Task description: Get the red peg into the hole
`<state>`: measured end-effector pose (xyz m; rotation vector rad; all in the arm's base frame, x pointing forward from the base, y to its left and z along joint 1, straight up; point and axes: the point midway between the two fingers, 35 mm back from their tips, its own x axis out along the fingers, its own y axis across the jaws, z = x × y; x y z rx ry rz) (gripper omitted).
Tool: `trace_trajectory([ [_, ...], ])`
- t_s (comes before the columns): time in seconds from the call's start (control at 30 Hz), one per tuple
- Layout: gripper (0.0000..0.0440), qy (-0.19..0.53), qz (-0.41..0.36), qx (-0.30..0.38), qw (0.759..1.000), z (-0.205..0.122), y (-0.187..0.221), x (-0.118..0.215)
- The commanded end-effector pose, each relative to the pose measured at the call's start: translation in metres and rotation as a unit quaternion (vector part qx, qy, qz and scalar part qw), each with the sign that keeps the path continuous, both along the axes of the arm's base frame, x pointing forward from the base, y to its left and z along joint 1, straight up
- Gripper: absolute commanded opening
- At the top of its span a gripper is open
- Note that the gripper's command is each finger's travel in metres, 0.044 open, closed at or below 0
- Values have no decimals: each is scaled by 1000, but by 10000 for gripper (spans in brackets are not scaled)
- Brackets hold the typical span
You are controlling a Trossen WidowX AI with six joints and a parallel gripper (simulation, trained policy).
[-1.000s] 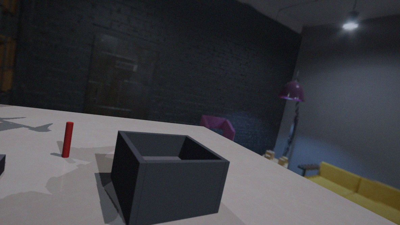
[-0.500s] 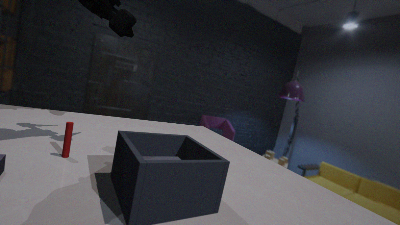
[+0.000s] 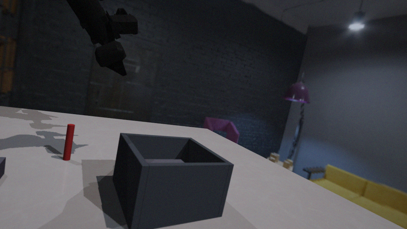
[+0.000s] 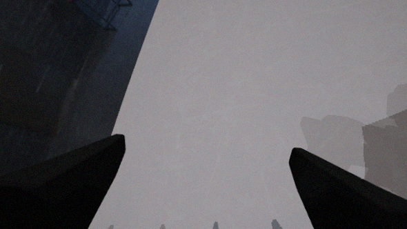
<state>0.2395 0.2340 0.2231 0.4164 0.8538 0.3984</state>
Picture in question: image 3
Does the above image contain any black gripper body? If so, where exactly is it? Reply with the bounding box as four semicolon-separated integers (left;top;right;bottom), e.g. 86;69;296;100
78;7;126;67

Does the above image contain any red peg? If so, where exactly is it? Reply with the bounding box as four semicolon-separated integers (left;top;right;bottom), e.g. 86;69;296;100
63;124;75;161

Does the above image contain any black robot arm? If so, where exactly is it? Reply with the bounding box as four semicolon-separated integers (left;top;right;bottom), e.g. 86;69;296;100
67;0;138;39

